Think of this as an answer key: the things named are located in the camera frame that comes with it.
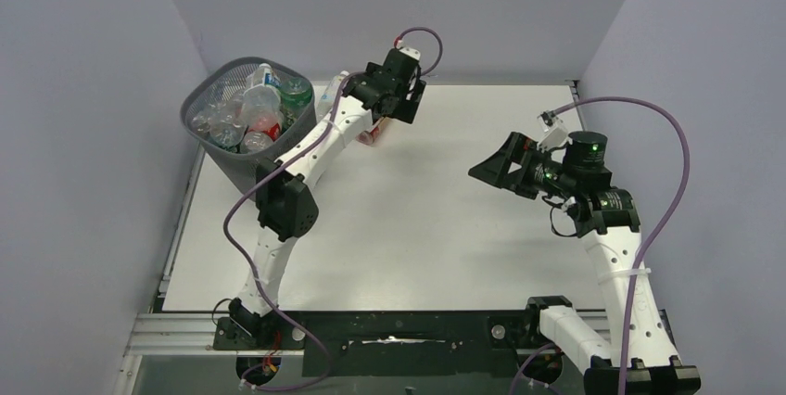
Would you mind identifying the grey ribbed waste bin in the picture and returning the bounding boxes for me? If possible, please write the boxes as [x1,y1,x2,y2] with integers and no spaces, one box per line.
[180,57,317,193]

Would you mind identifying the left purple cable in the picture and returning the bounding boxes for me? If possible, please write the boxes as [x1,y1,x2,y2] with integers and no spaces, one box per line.
[222,26,445,393]

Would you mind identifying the clear bottle white label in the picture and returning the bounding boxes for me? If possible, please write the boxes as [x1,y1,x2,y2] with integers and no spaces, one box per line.
[315,70,349,121]

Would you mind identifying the red yellow label bottle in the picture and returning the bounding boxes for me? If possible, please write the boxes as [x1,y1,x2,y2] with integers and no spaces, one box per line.
[356,118,389,146]

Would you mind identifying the plain clear bottle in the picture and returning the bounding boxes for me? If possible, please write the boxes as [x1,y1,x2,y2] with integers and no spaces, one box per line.
[188,94,247,153]

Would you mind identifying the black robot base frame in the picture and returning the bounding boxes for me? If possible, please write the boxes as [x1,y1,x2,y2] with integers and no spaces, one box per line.
[213,309,547,377]

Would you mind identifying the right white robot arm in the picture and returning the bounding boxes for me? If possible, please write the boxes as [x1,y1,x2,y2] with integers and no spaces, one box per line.
[468,131,701,394]

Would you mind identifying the green tinted bottle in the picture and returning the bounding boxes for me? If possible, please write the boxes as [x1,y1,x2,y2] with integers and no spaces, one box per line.
[280,77,312,126]

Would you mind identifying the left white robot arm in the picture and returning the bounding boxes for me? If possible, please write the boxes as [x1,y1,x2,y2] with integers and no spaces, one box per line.
[229,44,425,339]

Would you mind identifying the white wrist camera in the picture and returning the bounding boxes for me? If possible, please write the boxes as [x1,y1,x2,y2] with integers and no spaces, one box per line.
[396,43,422,62]
[538,111,568,152]

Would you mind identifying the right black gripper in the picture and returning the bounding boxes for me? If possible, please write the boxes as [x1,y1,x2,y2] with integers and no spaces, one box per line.
[468,132,577,199]

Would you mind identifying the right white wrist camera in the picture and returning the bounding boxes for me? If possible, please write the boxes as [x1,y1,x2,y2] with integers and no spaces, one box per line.
[538,111,568,152]

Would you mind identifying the pink blue label bottle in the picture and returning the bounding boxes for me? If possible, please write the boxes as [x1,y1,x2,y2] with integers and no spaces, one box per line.
[240,63,281,128]

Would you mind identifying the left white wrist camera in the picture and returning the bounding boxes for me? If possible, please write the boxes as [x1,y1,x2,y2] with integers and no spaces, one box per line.
[396,43,422,62]

